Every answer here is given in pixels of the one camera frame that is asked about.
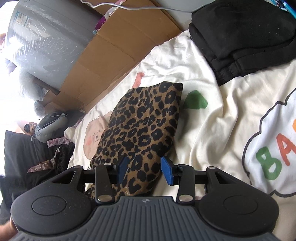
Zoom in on folded brown cardboard sheet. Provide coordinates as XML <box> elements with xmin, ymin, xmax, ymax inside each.
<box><xmin>43</xmin><ymin>0</ymin><xmax>183</xmax><ymax>113</ymax></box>

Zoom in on floral print garment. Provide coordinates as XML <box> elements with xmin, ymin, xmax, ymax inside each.
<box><xmin>28</xmin><ymin>137</ymin><xmax>74</xmax><ymax>173</ymax></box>

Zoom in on folded black clothes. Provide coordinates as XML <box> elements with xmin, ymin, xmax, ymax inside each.
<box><xmin>188</xmin><ymin>0</ymin><xmax>296</xmax><ymax>86</ymax></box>

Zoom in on white pillow in plastic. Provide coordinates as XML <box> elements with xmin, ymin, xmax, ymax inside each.
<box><xmin>5</xmin><ymin>58</ymin><xmax>50</xmax><ymax>116</ymax></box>

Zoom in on teddy bear toy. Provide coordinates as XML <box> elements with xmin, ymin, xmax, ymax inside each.
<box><xmin>24</xmin><ymin>123</ymin><xmax>37</xmax><ymax>136</ymax></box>

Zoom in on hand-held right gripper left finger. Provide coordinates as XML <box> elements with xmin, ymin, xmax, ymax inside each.
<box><xmin>53</xmin><ymin>155</ymin><xmax>131</xmax><ymax>205</ymax></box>

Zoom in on bear print bed sheet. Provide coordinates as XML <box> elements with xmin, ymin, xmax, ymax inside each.
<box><xmin>63</xmin><ymin>29</ymin><xmax>296</xmax><ymax>241</ymax></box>

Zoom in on black knit garment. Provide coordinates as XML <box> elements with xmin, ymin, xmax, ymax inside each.
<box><xmin>0</xmin><ymin>144</ymin><xmax>75</xmax><ymax>209</ymax></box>

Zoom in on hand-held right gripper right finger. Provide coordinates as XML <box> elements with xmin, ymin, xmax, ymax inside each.
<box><xmin>161</xmin><ymin>156</ymin><xmax>241</xmax><ymax>205</ymax></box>

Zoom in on small black cloth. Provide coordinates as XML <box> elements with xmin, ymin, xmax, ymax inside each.
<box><xmin>63</xmin><ymin>110</ymin><xmax>85</xmax><ymax>128</ymax></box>

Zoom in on purple printed pouch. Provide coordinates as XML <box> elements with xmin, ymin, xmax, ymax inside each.
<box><xmin>92</xmin><ymin>8</ymin><xmax>118</xmax><ymax>35</ymax></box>

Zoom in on leopard print pants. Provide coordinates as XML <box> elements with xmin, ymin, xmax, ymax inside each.
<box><xmin>84</xmin><ymin>81</ymin><xmax>184</xmax><ymax>201</ymax></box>

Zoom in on white cable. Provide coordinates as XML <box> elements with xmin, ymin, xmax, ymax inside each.
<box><xmin>80</xmin><ymin>0</ymin><xmax>167</xmax><ymax>11</ymax></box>

